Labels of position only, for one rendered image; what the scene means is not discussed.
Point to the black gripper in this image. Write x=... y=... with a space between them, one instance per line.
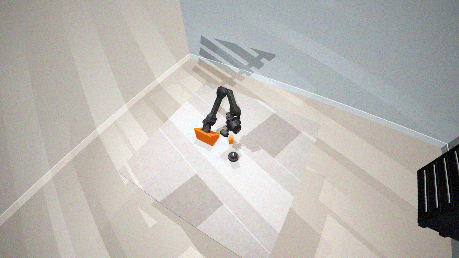
x=225 y=132

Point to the dark grey round pedestal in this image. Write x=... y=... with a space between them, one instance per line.
x=233 y=156

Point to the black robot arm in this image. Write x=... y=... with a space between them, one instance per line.
x=210 y=120

